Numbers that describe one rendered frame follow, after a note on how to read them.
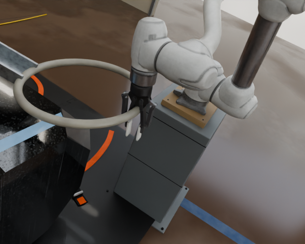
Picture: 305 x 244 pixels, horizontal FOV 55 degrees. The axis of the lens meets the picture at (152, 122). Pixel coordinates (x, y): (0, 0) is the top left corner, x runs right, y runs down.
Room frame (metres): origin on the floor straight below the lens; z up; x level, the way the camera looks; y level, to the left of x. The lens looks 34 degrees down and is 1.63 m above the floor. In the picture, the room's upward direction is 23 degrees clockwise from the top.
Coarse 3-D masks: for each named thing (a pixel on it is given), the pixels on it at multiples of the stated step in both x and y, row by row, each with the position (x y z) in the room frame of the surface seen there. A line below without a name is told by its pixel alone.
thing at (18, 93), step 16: (48, 64) 1.01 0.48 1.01; (64, 64) 1.07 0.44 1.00; (80, 64) 1.11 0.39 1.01; (96, 64) 1.13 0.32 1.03; (112, 64) 1.15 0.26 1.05; (16, 80) 0.83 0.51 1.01; (16, 96) 0.74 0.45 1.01; (32, 112) 0.69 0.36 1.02; (128, 112) 0.82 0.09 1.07; (80, 128) 0.69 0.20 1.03; (96, 128) 0.72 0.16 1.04
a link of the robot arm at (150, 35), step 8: (144, 24) 0.83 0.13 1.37; (152, 24) 0.83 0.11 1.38; (160, 24) 0.85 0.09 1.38; (136, 32) 0.84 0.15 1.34; (144, 32) 0.82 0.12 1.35; (152, 32) 0.83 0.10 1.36; (160, 32) 0.84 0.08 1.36; (136, 40) 0.83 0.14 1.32; (144, 40) 0.82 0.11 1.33; (152, 40) 0.82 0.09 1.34; (160, 40) 0.83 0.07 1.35; (168, 40) 0.84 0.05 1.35; (136, 48) 0.83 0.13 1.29; (144, 48) 0.81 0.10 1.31; (152, 48) 0.80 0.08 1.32; (160, 48) 0.80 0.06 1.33; (136, 56) 0.83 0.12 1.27; (144, 56) 0.81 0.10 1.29; (152, 56) 0.80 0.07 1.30; (136, 64) 0.83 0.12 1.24; (144, 64) 0.81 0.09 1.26; (152, 64) 0.80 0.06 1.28
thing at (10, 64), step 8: (0, 48) 0.95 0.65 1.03; (8, 48) 0.95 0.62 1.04; (0, 56) 0.93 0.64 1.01; (8, 56) 0.95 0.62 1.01; (16, 56) 0.95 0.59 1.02; (24, 56) 0.96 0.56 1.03; (0, 64) 0.84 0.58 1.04; (8, 64) 0.92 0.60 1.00; (16, 64) 0.94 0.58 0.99; (24, 64) 0.95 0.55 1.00; (32, 64) 0.95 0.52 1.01; (0, 72) 0.84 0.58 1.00; (8, 72) 0.84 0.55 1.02; (16, 72) 0.85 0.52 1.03; (8, 80) 0.84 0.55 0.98
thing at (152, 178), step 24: (168, 120) 1.34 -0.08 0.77; (216, 120) 1.50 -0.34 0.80; (144, 144) 1.36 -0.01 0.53; (168, 144) 1.33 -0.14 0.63; (192, 144) 1.30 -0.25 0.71; (144, 168) 1.35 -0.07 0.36; (168, 168) 1.31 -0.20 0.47; (192, 168) 1.28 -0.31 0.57; (120, 192) 1.37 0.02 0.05; (144, 192) 1.33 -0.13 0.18; (168, 192) 1.29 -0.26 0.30; (168, 216) 1.36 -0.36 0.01
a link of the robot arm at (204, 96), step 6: (222, 72) 1.49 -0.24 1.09; (222, 78) 1.47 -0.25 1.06; (216, 84) 1.43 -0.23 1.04; (186, 90) 1.48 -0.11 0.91; (192, 90) 1.45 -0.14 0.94; (204, 90) 1.43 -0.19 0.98; (210, 90) 1.42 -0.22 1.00; (192, 96) 1.45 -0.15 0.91; (198, 96) 1.45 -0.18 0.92; (204, 96) 1.43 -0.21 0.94; (210, 96) 1.41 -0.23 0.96
